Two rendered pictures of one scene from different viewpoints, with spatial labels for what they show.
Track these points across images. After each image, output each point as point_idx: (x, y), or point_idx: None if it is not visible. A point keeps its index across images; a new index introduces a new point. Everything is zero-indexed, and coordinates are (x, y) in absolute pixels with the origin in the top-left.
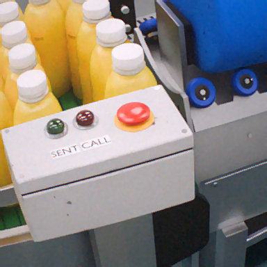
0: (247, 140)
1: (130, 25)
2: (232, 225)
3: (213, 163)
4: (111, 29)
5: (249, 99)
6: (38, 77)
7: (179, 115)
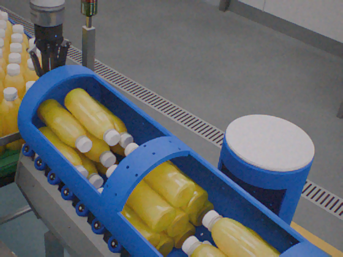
0: (32, 186)
1: None
2: (52, 234)
3: (21, 180)
4: (5, 91)
5: (40, 172)
6: None
7: None
